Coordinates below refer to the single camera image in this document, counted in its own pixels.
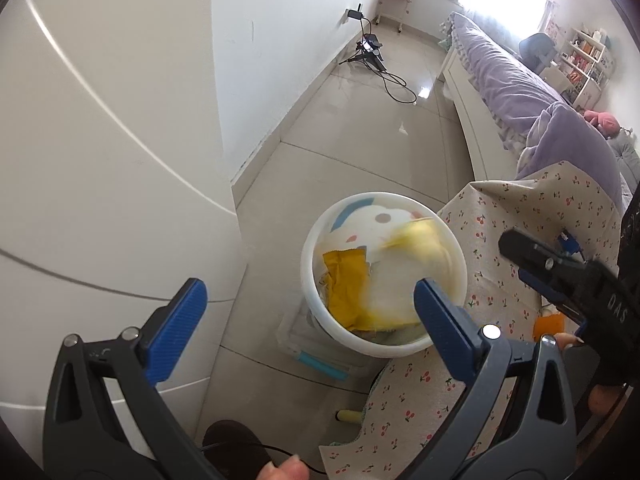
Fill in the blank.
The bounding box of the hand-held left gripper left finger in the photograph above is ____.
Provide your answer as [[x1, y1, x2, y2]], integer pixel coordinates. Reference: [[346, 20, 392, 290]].
[[42, 277, 221, 480]]

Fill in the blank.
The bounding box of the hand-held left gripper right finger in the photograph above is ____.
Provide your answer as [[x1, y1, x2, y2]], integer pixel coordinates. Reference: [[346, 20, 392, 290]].
[[395, 276, 581, 480]]

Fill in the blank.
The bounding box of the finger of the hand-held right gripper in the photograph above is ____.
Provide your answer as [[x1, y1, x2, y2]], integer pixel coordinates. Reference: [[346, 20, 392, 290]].
[[519, 269, 557, 307], [498, 228, 608, 306]]

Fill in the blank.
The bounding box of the yellow and white bag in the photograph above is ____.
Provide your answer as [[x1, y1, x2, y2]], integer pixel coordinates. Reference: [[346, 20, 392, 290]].
[[380, 217, 463, 331]]

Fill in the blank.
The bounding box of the yellow snack packet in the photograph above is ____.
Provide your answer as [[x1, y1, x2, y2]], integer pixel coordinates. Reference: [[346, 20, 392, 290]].
[[321, 249, 386, 332]]

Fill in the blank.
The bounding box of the white patterned trash bin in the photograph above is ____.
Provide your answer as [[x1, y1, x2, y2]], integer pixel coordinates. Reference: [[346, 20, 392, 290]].
[[300, 191, 468, 358]]

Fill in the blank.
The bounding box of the person's right hand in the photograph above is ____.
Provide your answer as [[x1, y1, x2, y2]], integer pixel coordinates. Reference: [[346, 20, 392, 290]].
[[554, 331, 628, 418]]

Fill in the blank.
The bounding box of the person's left hand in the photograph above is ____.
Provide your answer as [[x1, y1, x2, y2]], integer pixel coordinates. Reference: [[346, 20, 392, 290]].
[[257, 455, 310, 480]]

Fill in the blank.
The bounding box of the dark blue small box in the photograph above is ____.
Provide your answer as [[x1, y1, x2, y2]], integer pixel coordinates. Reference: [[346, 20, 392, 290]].
[[552, 230, 586, 261]]

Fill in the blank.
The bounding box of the orange fruit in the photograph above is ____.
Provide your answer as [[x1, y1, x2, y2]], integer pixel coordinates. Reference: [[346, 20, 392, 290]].
[[532, 312, 568, 343]]

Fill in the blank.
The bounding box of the cherry print tablecloth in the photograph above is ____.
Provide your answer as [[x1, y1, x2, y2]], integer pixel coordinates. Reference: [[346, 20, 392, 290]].
[[320, 161, 623, 480]]

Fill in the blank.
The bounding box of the dark slipper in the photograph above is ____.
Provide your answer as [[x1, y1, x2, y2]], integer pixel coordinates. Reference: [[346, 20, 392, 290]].
[[202, 420, 273, 480]]

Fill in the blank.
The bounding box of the grey pillow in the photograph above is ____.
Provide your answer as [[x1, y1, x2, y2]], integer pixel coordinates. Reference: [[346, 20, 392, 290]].
[[612, 137, 640, 196]]

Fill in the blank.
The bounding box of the pink plush toy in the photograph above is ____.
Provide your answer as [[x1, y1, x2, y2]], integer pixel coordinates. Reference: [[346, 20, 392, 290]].
[[582, 109, 623, 140]]

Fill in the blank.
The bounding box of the white wardrobe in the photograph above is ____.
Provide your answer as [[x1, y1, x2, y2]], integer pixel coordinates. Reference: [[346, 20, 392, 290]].
[[0, 0, 251, 461]]

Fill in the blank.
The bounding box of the bed with purple cover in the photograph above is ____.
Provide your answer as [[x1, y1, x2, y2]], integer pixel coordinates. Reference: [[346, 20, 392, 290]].
[[447, 11, 626, 211]]

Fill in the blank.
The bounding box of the white bookshelf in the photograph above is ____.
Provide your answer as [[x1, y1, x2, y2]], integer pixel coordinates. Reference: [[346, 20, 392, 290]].
[[555, 27, 616, 106]]

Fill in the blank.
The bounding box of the grey blue office chair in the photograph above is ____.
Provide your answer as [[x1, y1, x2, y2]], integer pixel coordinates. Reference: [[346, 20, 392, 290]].
[[517, 32, 557, 71]]

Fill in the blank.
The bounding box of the black tripod device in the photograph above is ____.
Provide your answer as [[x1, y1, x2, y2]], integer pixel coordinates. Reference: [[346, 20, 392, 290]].
[[339, 32, 386, 73]]

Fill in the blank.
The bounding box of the clear box with teal handle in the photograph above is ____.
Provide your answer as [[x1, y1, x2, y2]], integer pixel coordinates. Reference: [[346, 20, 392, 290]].
[[276, 300, 366, 383]]

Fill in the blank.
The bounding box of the thin black cable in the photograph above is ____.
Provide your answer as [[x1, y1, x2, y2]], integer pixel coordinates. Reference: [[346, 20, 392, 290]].
[[202, 441, 326, 476]]

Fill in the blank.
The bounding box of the white bed frame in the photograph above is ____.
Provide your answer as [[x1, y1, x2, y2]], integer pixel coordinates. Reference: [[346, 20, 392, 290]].
[[437, 42, 526, 181]]

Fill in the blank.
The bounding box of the black floor cable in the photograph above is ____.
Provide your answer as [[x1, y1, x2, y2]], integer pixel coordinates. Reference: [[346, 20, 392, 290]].
[[377, 67, 418, 106]]

